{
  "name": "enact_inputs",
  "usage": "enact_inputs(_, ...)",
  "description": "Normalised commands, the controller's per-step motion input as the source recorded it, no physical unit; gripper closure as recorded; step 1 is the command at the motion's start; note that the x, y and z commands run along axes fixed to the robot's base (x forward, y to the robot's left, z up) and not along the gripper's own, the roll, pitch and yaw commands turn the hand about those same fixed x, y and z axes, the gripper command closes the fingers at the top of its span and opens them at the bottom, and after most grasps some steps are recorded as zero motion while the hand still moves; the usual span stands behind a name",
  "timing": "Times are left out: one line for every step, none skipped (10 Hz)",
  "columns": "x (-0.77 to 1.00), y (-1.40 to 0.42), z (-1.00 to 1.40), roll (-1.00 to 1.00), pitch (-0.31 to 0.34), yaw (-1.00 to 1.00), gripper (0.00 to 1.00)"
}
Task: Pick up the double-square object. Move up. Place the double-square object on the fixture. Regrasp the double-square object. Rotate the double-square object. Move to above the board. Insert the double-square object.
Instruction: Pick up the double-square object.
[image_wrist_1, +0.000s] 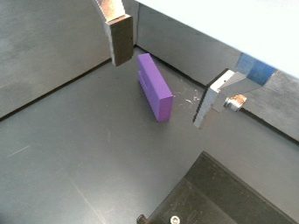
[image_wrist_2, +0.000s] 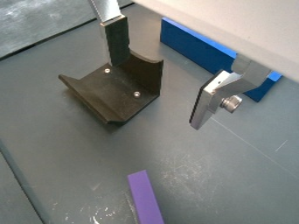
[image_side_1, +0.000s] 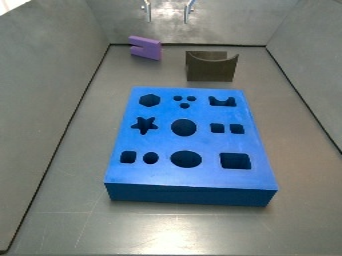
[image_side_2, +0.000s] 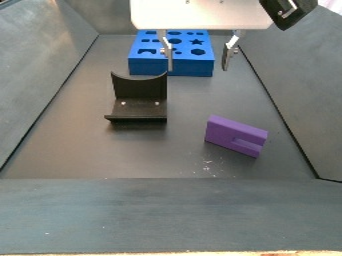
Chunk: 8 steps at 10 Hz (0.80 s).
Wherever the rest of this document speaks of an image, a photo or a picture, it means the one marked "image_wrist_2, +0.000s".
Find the black curved holder stand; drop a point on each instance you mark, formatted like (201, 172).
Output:
(118, 91)

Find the gripper silver screw right finger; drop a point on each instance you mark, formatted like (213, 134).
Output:
(220, 91)

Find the blue foam shape board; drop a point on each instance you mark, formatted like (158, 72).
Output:
(206, 52)

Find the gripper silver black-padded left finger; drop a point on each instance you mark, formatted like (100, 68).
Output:
(114, 26)

